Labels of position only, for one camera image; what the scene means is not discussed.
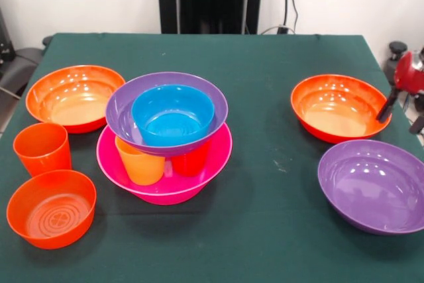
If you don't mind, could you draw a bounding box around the orange cup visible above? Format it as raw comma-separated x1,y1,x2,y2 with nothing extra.
13,122,73,178

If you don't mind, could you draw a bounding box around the black side stand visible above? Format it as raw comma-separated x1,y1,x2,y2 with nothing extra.
0,7,37,98

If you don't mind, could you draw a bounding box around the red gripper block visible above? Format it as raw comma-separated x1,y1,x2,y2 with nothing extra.
376,50,424,135

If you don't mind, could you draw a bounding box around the blue bowl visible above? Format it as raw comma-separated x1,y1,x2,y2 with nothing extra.
131,84,216,147

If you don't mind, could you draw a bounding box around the red cup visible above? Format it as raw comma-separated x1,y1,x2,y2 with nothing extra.
171,140,213,178

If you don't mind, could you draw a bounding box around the yellow cup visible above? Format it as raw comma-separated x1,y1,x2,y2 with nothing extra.
114,136,166,186

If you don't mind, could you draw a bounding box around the black pedestal leg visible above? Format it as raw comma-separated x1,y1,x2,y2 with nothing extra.
384,41,415,87
13,35,54,77

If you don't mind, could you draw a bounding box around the large pink bowl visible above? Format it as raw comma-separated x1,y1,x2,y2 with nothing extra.
96,123,233,206

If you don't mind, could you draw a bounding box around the small orange bowl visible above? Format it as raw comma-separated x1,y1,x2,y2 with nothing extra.
6,169,97,250

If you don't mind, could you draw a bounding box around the large orange bowl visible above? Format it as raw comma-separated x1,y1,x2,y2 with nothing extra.
290,74,393,144
25,64,126,135

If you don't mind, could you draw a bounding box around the purple bowl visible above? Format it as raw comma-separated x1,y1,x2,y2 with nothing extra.
317,139,424,236
105,71,229,158

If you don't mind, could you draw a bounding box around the dark green tablecloth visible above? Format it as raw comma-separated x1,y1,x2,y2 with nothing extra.
0,32,424,283

